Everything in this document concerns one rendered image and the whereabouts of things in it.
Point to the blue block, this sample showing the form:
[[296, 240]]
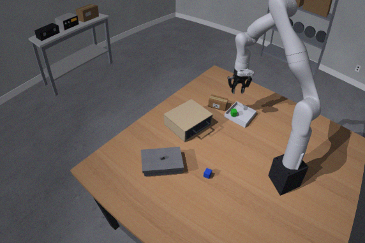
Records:
[[207, 173]]

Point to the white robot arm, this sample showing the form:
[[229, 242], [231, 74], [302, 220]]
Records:
[[309, 108]]

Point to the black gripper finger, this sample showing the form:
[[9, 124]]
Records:
[[234, 83], [247, 84]]

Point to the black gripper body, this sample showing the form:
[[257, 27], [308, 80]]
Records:
[[235, 77]]

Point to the brown cardboard box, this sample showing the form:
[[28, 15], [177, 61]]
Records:
[[218, 102]]

